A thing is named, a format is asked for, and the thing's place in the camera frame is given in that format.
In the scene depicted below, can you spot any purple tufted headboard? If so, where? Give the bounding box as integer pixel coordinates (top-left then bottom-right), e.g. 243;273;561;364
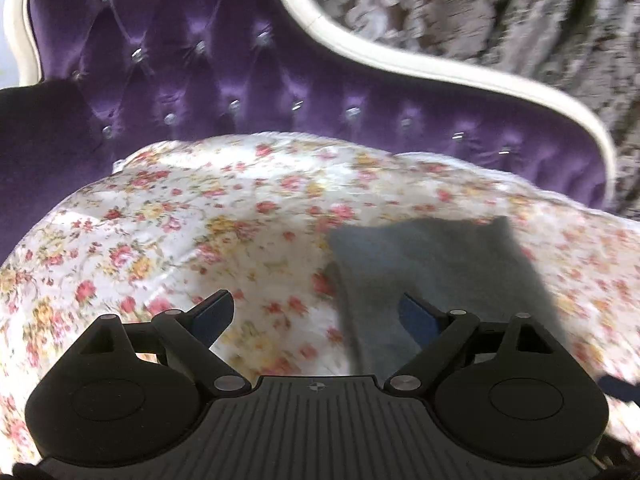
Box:
0;0;618;261

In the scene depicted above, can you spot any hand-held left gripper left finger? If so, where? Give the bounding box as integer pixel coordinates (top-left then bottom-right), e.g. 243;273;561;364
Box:
80;290;253;394

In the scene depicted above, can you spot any grey patterned curtain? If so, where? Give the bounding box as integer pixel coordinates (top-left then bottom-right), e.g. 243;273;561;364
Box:
295;0;640;221

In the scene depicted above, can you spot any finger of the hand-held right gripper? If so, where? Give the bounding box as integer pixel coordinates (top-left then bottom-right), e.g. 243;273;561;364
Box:
597;372;640;407

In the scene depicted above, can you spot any floral printed blanket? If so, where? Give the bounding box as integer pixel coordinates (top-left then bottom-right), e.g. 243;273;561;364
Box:
0;132;640;466

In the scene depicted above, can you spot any grey-blue small garment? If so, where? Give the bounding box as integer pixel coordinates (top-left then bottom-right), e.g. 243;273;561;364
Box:
327;216;566;378

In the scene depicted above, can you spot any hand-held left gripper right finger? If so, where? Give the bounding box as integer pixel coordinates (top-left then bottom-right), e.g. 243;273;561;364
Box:
385;294;558;392

